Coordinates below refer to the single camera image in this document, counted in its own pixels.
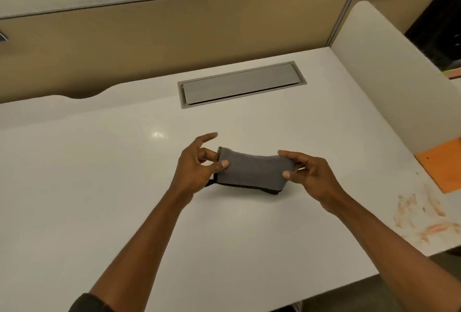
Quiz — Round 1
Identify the black sleeve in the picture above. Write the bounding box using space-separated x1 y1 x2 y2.
68 293 116 312

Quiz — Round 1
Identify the person's right forearm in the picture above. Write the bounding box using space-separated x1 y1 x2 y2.
326 193 461 312

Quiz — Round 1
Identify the grey cloth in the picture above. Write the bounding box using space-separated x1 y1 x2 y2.
205 147 298 196

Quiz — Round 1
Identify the person's left forearm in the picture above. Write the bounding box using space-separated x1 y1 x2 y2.
88 189 197 312

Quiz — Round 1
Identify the orange paper sheet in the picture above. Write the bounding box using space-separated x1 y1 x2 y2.
415 138 461 194

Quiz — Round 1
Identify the grey desk cable hatch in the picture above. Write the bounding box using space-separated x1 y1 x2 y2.
177 61 307 109

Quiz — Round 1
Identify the person's left hand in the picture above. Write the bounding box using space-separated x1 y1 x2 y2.
169 132 230 204

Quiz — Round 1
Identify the white side divider panel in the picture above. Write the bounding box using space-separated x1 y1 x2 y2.
330 0 461 156

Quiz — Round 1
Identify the black chair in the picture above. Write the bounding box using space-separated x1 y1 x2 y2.
404 0 461 71

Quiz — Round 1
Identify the beige partition panel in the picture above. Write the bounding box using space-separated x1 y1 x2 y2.
0 0 362 104

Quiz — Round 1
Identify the person's right hand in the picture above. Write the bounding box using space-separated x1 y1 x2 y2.
277 150 347 215

